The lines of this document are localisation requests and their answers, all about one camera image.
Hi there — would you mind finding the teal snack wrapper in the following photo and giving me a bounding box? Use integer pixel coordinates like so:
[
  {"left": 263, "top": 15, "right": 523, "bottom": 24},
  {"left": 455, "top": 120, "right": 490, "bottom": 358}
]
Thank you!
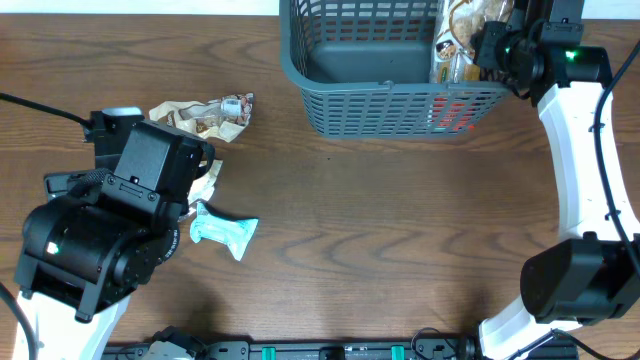
[{"left": 190, "top": 202, "right": 259, "bottom": 262}]

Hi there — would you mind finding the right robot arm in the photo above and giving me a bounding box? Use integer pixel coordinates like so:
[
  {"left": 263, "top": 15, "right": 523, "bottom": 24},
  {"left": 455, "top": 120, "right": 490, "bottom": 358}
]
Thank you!
[{"left": 471, "top": 1, "right": 639, "bottom": 359}]

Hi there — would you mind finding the crumpled tan snack bag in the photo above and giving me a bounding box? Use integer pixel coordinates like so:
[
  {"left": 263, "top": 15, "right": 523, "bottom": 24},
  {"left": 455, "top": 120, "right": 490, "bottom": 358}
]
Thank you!
[{"left": 178, "top": 160, "right": 223, "bottom": 222}]

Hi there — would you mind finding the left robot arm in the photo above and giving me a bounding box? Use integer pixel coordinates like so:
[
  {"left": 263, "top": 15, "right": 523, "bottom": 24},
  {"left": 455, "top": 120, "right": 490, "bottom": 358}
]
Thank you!
[{"left": 8, "top": 108, "right": 215, "bottom": 359}]

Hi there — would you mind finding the orange biscuit package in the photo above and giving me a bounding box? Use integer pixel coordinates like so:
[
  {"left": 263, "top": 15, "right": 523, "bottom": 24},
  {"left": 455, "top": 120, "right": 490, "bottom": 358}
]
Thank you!
[{"left": 429, "top": 45, "right": 481, "bottom": 134}]

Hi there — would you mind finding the dark grey plastic basket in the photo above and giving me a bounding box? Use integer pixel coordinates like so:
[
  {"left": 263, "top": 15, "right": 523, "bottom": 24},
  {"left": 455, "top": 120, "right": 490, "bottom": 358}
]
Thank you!
[{"left": 279, "top": 0, "right": 507, "bottom": 138}]

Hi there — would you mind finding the cream snack bag with barcode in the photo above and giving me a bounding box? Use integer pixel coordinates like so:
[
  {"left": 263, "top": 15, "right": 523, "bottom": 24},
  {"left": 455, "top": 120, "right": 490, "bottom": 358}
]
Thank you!
[{"left": 149, "top": 93, "right": 254, "bottom": 143}]

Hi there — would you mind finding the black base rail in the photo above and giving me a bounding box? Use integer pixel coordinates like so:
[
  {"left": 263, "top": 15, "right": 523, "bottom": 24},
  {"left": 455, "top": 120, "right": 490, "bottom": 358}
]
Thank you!
[{"left": 102, "top": 327, "right": 580, "bottom": 360}]

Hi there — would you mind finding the cream Pantree snack bag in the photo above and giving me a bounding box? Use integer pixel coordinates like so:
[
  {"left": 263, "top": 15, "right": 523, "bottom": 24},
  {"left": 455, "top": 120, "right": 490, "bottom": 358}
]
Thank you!
[{"left": 429, "top": 0, "right": 514, "bottom": 84}]

